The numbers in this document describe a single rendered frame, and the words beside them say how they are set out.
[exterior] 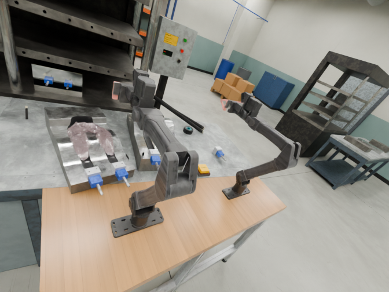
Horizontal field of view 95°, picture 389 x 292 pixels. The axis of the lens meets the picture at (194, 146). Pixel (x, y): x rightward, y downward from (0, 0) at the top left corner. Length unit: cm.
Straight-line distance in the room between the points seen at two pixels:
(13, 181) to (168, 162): 68
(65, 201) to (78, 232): 14
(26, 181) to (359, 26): 799
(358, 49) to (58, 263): 773
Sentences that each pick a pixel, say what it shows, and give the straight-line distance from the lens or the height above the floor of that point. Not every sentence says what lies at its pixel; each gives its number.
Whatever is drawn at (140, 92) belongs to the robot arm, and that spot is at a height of 126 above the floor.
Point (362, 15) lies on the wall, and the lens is 805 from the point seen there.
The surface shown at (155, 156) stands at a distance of 93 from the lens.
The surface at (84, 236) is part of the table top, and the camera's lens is 78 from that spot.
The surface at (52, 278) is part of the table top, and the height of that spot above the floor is 80.
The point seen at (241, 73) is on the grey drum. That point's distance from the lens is 780.
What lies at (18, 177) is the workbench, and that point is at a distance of 97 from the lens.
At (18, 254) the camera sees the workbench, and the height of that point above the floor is 22.
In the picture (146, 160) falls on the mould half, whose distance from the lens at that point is 93.
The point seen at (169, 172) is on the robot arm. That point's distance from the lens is 42.
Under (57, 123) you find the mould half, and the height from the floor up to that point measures 89.
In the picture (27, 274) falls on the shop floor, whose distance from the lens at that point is 164.
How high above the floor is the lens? 149
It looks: 31 degrees down
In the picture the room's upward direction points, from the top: 24 degrees clockwise
